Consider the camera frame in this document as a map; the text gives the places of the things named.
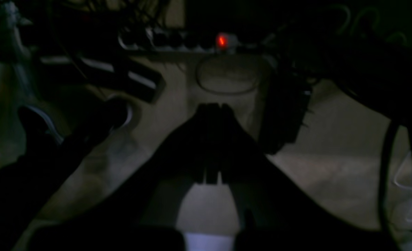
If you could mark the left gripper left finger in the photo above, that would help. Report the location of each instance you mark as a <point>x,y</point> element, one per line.
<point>114,224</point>

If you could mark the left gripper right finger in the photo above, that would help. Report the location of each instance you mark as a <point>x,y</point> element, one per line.
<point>277,214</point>

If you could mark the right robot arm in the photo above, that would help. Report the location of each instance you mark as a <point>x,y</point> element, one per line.
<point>364,46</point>

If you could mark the black box on floor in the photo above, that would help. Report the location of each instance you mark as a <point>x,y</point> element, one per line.
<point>286,104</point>

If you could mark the black power strip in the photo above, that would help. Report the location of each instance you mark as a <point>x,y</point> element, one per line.
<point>158,40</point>

